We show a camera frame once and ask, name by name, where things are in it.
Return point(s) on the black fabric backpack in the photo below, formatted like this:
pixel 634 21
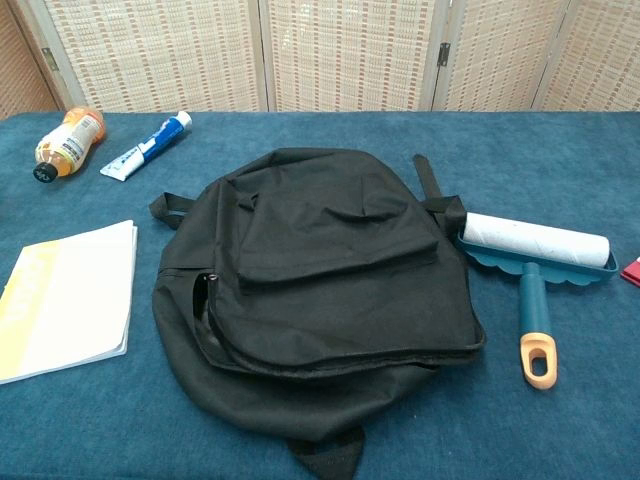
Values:
pixel 325 300

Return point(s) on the orange drink bottle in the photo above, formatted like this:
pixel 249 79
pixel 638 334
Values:
pixel 67 142

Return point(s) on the yellow white notebook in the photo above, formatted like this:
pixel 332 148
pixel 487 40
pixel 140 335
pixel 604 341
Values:
pixel 70 300

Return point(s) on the red spiral calendar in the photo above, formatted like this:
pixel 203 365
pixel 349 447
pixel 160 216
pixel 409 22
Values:
pixel 632 272

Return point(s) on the blue white toothpaste tube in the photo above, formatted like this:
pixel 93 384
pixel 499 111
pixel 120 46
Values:
pixel 150 145

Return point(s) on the teal lint roller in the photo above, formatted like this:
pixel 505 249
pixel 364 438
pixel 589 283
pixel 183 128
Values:
pixel 540 242

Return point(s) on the woven folding screen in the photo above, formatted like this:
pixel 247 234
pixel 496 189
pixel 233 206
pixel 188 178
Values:
pixel 350 50

